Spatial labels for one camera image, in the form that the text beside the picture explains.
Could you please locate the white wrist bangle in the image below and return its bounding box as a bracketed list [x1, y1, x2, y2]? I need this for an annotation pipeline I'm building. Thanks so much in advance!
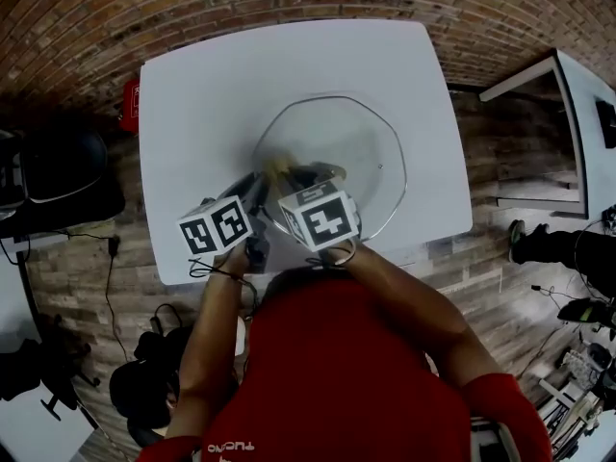
[326, 237, 358, 268]

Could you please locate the red box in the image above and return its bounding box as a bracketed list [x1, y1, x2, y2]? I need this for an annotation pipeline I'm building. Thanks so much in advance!
[121, 78, 142, 132]

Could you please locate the person's red shirt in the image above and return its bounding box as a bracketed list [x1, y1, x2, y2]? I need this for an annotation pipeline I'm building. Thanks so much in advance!
[137, 276, 555, 462]

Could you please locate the black flat device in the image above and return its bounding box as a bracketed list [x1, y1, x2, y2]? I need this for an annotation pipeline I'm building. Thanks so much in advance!
[595, 97, 616, 150]

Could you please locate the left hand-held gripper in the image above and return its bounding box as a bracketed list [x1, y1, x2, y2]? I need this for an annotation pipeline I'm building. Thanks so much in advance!
[176, 170, 274, 274]

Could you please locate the white square table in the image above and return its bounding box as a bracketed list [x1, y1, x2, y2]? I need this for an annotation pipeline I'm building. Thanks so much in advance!
[138, 18, 475, 288]

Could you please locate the person's left forearm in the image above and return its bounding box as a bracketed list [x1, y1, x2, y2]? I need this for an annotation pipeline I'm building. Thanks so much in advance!
[166, 251, 252, 441]

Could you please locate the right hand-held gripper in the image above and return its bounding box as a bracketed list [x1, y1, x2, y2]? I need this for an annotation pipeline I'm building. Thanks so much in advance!
[276, 161, 363, 254]

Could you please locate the black power cable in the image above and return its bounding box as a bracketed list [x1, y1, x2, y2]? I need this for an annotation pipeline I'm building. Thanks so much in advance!
[102, 235, 132, 361]

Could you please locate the black green shoe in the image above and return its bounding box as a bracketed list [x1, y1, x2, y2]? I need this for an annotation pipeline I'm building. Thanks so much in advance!
[556, 297, 616, 330]

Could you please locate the person's right forearm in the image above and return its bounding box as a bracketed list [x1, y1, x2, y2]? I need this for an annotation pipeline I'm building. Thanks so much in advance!
[330, 240, 502, 390]

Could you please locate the yellow sponge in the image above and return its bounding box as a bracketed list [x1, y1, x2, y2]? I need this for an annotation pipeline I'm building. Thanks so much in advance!
[261, 153, 295, 188]

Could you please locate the white side table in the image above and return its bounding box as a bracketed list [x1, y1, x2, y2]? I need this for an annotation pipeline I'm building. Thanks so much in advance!
[478, 47, 616, 220]

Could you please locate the black office chair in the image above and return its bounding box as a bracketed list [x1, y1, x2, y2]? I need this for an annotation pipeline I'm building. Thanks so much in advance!
[0, 313, 101, 422]

